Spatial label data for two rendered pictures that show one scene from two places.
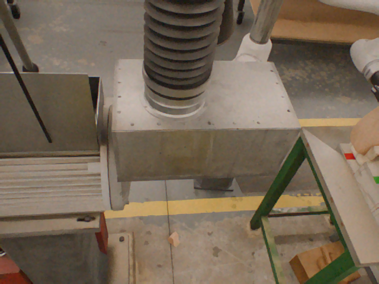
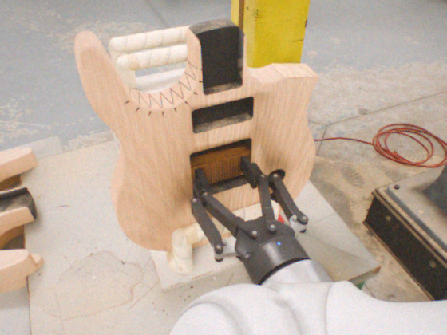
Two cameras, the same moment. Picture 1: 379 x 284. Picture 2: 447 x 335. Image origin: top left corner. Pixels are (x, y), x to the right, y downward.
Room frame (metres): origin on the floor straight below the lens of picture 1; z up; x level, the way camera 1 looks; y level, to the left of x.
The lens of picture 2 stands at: (1.34, -0.81, 1.57)
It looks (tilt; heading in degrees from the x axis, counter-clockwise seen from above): 44 degrees down; 171
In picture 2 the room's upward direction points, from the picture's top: straight up
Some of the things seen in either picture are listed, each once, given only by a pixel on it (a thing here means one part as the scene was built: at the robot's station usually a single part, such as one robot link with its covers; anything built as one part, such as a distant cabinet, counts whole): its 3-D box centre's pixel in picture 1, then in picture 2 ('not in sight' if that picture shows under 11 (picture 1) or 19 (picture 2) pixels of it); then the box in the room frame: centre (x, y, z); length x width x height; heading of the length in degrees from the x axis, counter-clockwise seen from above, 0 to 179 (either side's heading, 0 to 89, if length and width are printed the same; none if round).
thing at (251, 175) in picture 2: not in sight; (246, 167); (0.91, -0.71, 1.15); 0.07 x 0.01 x 0.03; 12
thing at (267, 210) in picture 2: not in sight; (266, 206); (0.99, -0.70, 1.15); 0.11 x 0.01 x 0.04; 172
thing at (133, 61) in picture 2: not in sight; (166, 56); (0.61, -0.81, 1.20); 0.20 x 0.03 x 0.03; 103
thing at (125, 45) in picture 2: not in sight; (156, 39); (0.53, -0.83, 1.20); 0.20 x 0.03 x 0.03; 103
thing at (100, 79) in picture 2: not in sight; (112, 76); (0.91, -0.88, 1.33); 0.07 x 0.04 x 0.10; 103
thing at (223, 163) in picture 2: not in sight; (219, 164); (0.89, -0.75, 1.15); 0.10 x 0.03 x 0.05; 103
